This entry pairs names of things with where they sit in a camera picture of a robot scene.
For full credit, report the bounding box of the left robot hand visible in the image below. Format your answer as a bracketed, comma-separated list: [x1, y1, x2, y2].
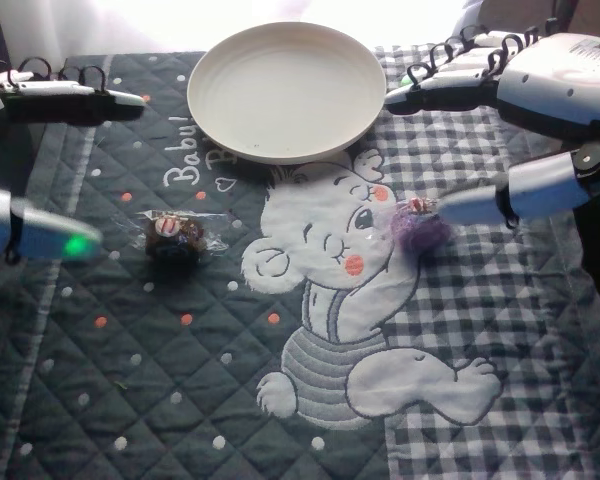
[0, 56, 147, 265]

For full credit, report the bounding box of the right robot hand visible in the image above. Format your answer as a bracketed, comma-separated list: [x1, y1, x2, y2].
[382, 18, 600, 226]

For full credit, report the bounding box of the dark chocolate candy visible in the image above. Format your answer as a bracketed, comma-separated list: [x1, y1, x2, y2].
[129, 208, 232, 267]

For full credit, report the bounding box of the purple candy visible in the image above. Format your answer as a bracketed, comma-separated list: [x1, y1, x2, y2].
[369, 196, 454, 254]

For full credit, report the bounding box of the white round plate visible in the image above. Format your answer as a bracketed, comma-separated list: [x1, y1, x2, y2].
[186, 22, 387, 165]

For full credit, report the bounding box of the grey quilt with printed bear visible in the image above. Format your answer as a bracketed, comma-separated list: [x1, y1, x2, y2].
[0, 47, 600, 480]

